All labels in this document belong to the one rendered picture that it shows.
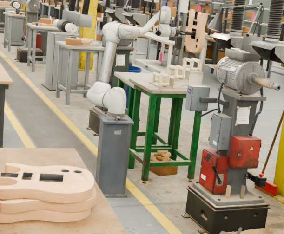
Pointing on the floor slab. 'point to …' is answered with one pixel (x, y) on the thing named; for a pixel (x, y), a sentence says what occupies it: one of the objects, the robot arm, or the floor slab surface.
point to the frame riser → (223, 215)
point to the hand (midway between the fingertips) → (193, 33)
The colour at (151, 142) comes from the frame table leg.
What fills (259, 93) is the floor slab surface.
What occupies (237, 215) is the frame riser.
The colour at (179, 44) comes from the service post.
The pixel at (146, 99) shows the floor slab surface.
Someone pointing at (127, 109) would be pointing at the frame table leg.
